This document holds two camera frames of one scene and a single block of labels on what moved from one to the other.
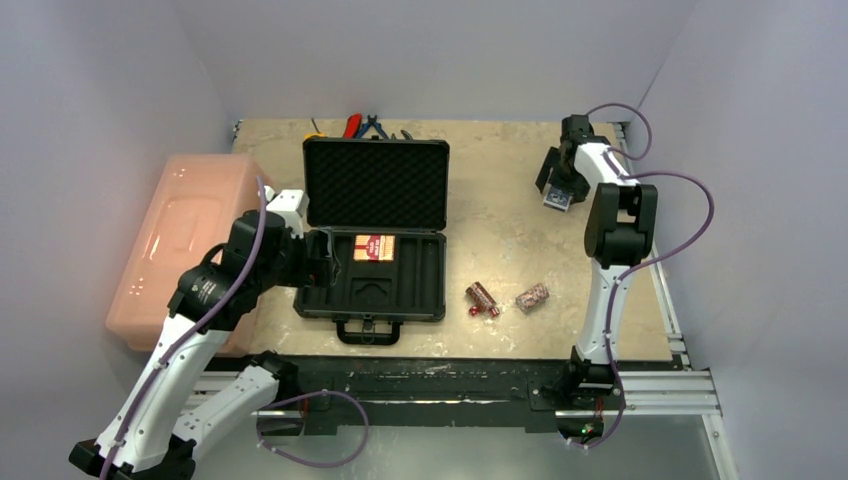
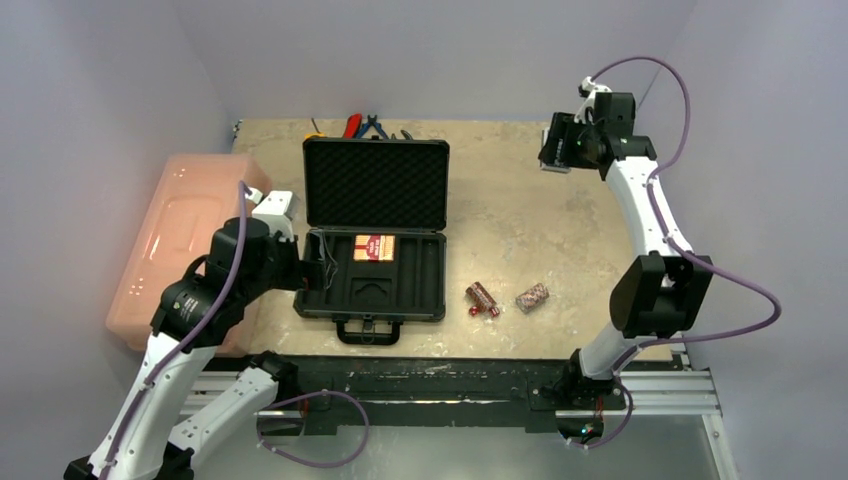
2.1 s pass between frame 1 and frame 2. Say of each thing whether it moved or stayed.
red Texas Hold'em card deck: stayed
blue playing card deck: moved
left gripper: stayed
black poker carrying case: stayed
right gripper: moved
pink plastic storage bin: stayed
